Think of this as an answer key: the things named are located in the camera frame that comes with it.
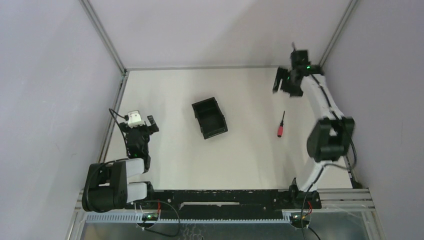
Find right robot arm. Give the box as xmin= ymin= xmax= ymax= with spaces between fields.
xmin=272 ymin=49 xmax=355 ymax=208

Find left controller board with wires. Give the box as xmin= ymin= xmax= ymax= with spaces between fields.
xmin=135 ymin=199 xmax=182 ymax=238

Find right controller board with wires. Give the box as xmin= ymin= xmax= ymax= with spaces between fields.
xmin=289 ymin=200 xmax=321 ymax=240

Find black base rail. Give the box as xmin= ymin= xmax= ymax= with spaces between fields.
xmin=145 ymin=188 xmax=322 ymax=221

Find controller board with wires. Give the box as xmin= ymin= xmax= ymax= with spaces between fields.
xmin=135 ymin=199 xmax=182 ymax=238
xmin=289 ymin=200 xmax=321 ymax=240

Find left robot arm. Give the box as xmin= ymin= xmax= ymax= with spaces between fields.
xmin=81 ymin=113 xmax=159 ymax=213

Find black plastic bin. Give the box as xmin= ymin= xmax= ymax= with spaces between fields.
xmin=191 ymin=97 xmax=228 ymax=140

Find red handled screwdriver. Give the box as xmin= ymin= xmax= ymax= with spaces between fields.
xmin=277 ymin=111 xmax=286 ymax=138

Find white slotted cable duct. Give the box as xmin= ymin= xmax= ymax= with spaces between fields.
xmin=84 ymin=211 xmax=292 ymax=224

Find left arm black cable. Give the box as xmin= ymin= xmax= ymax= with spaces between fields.
xmin=108 ymin=107 xmax=131 ymax=157

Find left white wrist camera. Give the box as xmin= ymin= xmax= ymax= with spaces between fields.
xmin=127 ymin=110 xmax=146 ymax=128

